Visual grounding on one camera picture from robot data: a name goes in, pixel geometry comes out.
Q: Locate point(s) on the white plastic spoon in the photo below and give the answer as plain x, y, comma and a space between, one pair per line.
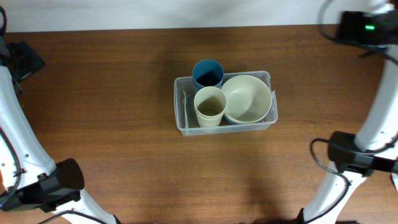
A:
185, 109

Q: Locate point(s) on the blue cup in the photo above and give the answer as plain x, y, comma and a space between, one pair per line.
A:
208, 72
198, 86

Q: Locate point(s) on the cream cup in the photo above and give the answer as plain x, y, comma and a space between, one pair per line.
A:
210, 102
209, 121

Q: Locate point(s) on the blue bowl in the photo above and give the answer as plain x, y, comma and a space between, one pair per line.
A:
230, 121

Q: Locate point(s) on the cream bowl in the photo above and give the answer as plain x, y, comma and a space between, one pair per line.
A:
246, 115
247, 91

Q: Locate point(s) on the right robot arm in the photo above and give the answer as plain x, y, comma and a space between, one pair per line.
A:
350, 158

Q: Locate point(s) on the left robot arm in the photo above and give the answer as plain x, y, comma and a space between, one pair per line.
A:
31, 178

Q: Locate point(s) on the clear plastic container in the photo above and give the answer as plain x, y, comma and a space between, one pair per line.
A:
186, 84

